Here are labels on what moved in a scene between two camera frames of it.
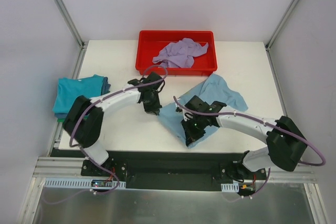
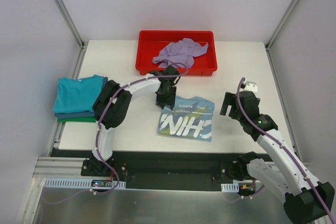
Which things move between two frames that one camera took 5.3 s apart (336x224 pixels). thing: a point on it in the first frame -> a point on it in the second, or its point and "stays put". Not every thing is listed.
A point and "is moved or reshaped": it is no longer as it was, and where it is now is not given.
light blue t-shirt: (214, 88) is moved or reshaped
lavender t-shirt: (180, 54) stays put
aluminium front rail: (51, 167) stays put
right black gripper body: (194, 134) -> (232, 106)
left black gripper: (153, 106) -> (165, 99)
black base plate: (168, 170) stays put
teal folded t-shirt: (68, 89) stays put
